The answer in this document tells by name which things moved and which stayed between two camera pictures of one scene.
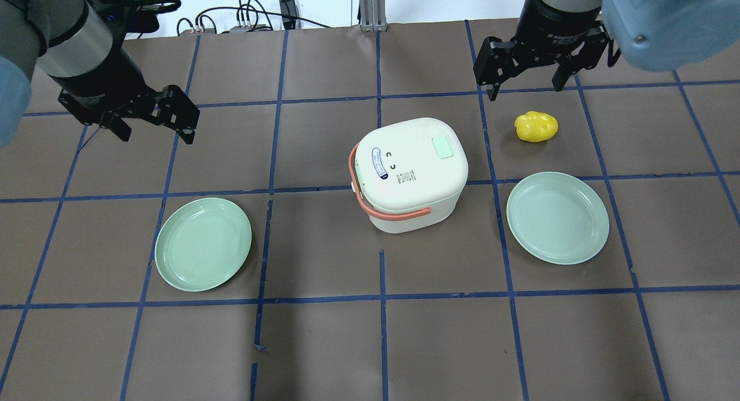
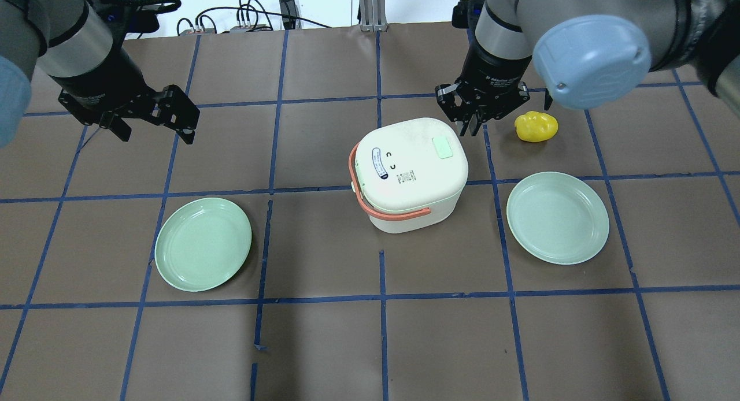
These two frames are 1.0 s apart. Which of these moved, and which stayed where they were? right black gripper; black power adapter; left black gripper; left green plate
Moved: right black gripper
Stayed: left green plate; left black gripper; black power adapter
